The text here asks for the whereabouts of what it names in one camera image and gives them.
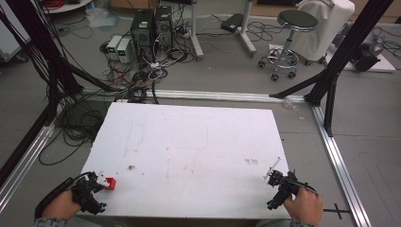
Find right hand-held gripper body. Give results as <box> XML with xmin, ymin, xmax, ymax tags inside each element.
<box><xmin>266</xmin><ymin>169</ymin><xmax>305</xmax><ymax>212</ymax></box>

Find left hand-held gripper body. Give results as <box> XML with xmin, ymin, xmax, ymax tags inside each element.
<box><xmin>71</xmin><ymin>171</ymin><xmax>108</xmax><ymax>216</ymax></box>

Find person's left hand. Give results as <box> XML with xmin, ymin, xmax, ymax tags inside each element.
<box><xmin>42</xmin><ymin>188</ymin><xmax>83</xmax><ymax>221</ymax></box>

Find person's right hand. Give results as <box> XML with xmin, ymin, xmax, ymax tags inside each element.
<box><xmin>283</xmin><ymin>186</ymin><xmax>324</xmax><ymax>227</ymax></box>

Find white power supply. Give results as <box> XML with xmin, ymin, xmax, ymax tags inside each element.
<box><xmin>115</xmin><ymin>37</ymin><xmax>132</xmax><ymax>64</ymax></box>
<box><xmin>106</xmin><ymin>34</ymin><xmax>123</xmax><ymax>61</ymax></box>

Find black round stool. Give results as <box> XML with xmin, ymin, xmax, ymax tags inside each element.
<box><xmin>257</xmin><ymin>9</ymin><xmax>320</xmax><ymax>82</ymax></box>

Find white desk leg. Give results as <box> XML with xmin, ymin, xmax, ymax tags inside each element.
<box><xmin>188</xmin><ymin>0</ymin><xmax>205</xmax><ymax>61</ymax></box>
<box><xmin>237</xmin><ymin>0</ymin><xmax>258</xmax><ymax>59</ymax></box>

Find black and grey device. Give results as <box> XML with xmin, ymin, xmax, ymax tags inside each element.
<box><xmin>350</xmin><ymin>29</ymin><xmax>386</xmax><ymax>73</ymax></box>

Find white covered cart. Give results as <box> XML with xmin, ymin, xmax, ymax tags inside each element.
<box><xmin>288</xmin><ymin>0</ymin><xmax>356</xmax><ymax>62</ymax></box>

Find black flat box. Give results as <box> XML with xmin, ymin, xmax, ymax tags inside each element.
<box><xmin>219</xmin><ymin>12</ymin><xmax>245</xmax><ymax>34</ymax></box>

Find white floor board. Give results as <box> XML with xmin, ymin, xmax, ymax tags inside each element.
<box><xmin>325</xmin><ymin>46</ymin><xmax>397</xmax><ymax>74</ymax></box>

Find black computer tower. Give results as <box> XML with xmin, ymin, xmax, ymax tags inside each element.
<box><xmin>130</xmin><ymin>9</ymin><xmax>156</xmax><ymax>51</ymax></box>
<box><xmin>153</xmin><ymin>5</ymin><xmax>174</xmax><ymax>51</ymax></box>

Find clear plastic bag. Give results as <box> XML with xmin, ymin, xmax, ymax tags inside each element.
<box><xmin>85</xmin><ymin>7</ymin><xmax>122</xmax><ymax>30</ymax></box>

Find grey case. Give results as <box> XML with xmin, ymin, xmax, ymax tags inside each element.
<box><xmin>0</xmin><ymin>12</ymin><xmax>32</xmax><ymax>63</ymax></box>

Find white round table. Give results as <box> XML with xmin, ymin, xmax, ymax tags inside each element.
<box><xmin>40</xmin><ymin>0</ymin><xmax>94</xmax><ymax>15</ymax></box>

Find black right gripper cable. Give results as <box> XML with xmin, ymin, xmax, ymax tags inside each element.
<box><xmin>288</xmin><ymin>178</ymin><xmax>319</xmax><ymax>195</ymax></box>

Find black coiled cables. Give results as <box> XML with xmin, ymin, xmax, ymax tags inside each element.
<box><xmin>38</xmin><ymin>99</ymin><xmax>110</xmax><ymax>166</ymax></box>

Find aluminium floor rail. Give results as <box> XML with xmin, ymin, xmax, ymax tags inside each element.
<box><xmin>0</xmin><ymin>123</ymin><xmax>57</xmax><ymax>213</ymax></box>
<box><xmin>309</xmin><ymin>104</ymin><xmax>374</xmax><ymax>227</ymax></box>
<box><xmin>80</xmin><ymin>87</ymin><xmax>307</xmax><ymax>104</ymax></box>

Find black frame beam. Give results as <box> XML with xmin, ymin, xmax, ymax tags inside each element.
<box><xmin>0</xmin><ymin>102</ymin><xmax>55</xmax><ymax>189</ymax></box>

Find tangle of cables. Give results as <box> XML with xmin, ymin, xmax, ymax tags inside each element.
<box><xmin>99</xmin><ymin>41</ymin><xmax>193</xmax><ymax>105</ymax></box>

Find black frame post with braces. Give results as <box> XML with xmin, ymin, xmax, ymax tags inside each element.
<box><xmin>270</xmin><ymin>0</ymin><xmax>395</xmax><ymax>138</ymax></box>

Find loose black floor cables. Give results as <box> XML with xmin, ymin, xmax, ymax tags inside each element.
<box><xmin>244</xmin><ymin>19</ymin><xmax>287</xmax><ymax>44</ymax></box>

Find black frame post with cables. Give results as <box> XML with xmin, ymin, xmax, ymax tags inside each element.
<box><xmin>0</xmin><ymin>0</ymin><xmax>121</xmax><ymax>127</ymax></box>

